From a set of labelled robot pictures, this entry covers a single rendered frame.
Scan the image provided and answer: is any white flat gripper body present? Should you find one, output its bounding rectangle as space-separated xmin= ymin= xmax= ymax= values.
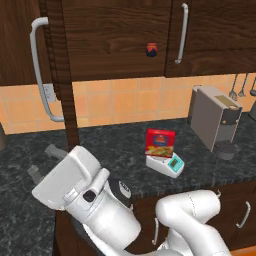
xmin=31 ymin=145 xmax=103 ymax=211

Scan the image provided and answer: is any open dark wood cabinet door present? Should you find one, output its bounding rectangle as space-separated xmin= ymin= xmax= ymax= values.
xmin=39 ymin=0 xmax=81 ymax=152

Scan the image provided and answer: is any dark wood base cabinet door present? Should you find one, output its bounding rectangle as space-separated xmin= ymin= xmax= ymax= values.
xmin=128 ymin=194 xmax=169 ymax=255
xmin=220 ymin=182 xmax=256 ymax=252

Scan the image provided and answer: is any white digital scale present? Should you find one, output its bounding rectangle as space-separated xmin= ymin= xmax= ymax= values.
xmin=145 ymin=152 xmax=185 ymax=179

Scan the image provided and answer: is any red boxed food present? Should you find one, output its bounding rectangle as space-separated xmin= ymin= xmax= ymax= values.
xmin=144 ymin=128 xmax=177 ymax=159

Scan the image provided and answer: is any dark wood cabinet interior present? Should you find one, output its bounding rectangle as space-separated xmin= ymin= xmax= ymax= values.
xmin=61 ymin=0 xmax=174 ymax=83

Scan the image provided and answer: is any closed dark wood cabinet door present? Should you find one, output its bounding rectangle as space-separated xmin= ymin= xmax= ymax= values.
xmin=164 ymin=0 xmax=256 ymax=79

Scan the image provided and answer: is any dark jar with red lid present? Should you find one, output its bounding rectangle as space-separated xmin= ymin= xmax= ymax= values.
xmin=145 ymin=42 xmax=159 ymax=58

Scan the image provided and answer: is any grey coffee machine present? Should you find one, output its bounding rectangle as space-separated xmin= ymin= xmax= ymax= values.
xmin=187 ymin=85 xmax=243 ymax=161

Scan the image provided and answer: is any grey hanging slotted utensil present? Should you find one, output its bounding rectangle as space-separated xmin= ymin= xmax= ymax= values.
xmin=228 ymin=73 xmax=239 ymax=102

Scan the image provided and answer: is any grey hanging ladle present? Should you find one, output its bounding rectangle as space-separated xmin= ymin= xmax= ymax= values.
xmin=237 ymin=73 xmax=249 ymax=98

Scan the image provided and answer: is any dark grey appliance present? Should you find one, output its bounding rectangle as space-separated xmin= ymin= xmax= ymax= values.
xmin=248 ymin=99 xmax=256 ymax=122

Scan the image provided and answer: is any grey hanging spoon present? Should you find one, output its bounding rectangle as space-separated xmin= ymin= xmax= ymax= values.
xmin=249 ymin=76 xmax=256 ymax=97

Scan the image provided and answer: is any white wall socket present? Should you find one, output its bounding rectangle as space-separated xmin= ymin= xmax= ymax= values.
xmin=42 ymin=83 xmax=58 ymax=103

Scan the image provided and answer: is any long grey curved door handle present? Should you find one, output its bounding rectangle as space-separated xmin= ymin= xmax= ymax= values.
xmin=29 ymin=17 xmax=65 ymax=123

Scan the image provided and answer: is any grey base cabinet handle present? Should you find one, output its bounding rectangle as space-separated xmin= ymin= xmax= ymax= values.
xmin=236 ymin=201 xmax=252 ymax=230
xmin=151 ymin=217 xmax=160 ymax=247

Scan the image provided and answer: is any dark wood wall cabinet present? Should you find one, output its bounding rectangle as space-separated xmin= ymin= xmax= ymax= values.
xmin=0 ymin=0 xmax=54 ymax=87

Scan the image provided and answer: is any grey straight cabinet door handle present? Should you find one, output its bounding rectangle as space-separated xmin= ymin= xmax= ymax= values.
xmin=174 ymin=2 xmax=190 ymax=65

